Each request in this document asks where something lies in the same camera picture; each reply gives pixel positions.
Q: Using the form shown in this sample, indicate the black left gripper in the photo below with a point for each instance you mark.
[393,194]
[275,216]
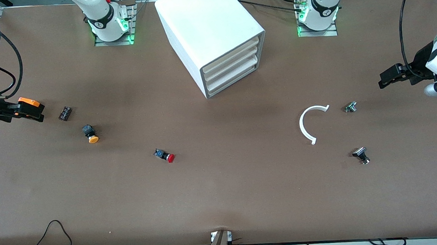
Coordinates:
[421,63]

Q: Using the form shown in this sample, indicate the white plastic drawer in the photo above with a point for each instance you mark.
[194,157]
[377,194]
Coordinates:
[234,71]
[233,63]
[234,78]
[233,55]

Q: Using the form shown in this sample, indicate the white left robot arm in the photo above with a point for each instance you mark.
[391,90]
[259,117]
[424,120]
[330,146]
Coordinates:
[326,11]

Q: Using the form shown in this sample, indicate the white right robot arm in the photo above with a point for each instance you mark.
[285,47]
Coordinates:
[103,21]

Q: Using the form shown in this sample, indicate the yellow push button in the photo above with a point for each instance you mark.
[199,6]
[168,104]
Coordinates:
[88,131]

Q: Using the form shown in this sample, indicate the red push button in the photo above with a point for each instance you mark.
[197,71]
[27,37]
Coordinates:
[164,155]

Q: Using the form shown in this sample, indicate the white drawer cabinet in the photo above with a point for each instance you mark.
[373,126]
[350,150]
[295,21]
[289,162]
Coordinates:
[204,23]

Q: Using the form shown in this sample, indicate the small black contact block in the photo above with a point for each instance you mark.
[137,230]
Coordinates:
[65,113]

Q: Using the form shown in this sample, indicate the small green metal component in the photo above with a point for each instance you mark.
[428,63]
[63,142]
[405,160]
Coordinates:
[351,107]

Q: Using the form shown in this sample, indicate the orange button enclosure box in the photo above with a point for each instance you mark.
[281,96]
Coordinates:
[28,102]

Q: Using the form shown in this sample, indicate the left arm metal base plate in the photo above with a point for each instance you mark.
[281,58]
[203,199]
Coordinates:
[318,34]

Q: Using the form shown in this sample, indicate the aluminium frame corner profile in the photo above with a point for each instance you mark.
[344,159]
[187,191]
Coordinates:
[0,11]

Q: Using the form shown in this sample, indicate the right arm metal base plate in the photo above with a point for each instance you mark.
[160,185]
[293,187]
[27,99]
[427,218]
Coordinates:
[115,42]

